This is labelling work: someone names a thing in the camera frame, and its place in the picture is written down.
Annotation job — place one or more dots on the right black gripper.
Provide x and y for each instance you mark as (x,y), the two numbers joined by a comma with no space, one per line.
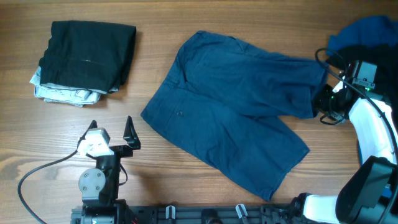
(318,102)

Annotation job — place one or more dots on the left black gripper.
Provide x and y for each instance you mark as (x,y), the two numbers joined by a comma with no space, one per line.
(130,136)

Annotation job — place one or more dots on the navy blue shorts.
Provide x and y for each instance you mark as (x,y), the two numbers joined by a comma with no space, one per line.
(222,101)

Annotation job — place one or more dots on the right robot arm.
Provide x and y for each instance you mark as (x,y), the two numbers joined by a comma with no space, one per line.
(370,196)

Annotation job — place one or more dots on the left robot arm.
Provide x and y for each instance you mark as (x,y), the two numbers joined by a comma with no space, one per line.
(99,186)

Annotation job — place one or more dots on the folded light grey garment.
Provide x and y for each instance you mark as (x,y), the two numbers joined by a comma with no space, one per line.
(65,95)

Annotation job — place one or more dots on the folded black garment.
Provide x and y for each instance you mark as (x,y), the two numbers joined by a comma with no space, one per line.
(88,55)

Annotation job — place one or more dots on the blue t-shirt pile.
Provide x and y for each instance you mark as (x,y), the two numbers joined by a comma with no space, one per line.
(369,31)

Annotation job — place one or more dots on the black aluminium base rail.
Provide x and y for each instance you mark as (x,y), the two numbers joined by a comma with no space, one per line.
(264,214)

